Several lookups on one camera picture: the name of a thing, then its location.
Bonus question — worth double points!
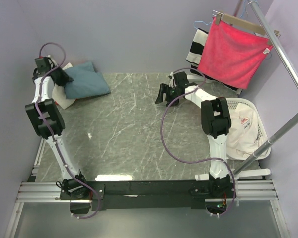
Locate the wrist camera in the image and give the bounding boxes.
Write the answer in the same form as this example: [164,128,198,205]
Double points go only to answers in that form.
[40,55,57,65]
[169,72,176,88]

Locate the blue wire hanger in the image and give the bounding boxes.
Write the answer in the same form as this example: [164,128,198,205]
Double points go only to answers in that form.
[193,20,212,30]

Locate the black base beam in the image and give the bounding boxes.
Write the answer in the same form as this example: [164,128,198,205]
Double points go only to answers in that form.
[60,180,234,210]

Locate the white laundry basket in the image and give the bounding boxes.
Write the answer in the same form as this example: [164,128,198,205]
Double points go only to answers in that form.
[226,98,268,161]

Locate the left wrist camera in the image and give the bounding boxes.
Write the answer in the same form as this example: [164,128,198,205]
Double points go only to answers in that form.
[40,55,57,65]

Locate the aluminium rail frame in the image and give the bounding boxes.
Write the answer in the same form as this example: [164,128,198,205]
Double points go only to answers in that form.
[3,138,291,238]

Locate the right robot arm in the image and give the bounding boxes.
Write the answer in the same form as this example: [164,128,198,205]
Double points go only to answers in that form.
[155,71,232,198]

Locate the red towel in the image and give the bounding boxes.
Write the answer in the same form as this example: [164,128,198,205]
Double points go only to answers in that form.
[198,19,273,90]

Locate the blue t shirt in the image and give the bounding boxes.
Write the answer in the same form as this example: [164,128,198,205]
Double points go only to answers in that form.
[64,61,111,99]

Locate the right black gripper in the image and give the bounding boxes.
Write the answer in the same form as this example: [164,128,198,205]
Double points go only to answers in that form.
[155,84,180,107]

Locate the cream folded t shirt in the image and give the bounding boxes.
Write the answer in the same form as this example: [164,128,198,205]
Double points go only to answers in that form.
[51,63,77,109]

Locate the metal clothes rack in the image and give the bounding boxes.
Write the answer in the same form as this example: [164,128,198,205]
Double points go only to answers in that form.
[180,0,298,181]

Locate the black white striped cloth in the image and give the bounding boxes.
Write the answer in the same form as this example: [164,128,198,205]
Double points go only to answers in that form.
[186,28,242,95]

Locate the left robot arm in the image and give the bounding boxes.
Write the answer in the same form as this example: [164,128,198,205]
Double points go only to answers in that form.
[25,56,89,199]

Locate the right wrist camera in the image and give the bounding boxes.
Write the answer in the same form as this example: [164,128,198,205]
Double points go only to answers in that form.
[169,72,176,88]

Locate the white t shirt in basket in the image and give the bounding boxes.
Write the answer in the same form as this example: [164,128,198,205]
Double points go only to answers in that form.
[226,103,259,160]

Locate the wooden clip hanger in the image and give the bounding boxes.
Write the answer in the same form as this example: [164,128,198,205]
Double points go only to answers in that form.
[213,10,268,36]

